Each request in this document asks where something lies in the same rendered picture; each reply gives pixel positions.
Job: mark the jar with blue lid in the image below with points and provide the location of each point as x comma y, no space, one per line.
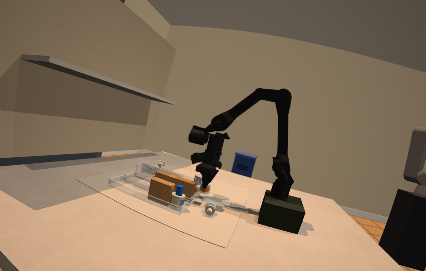
178,197

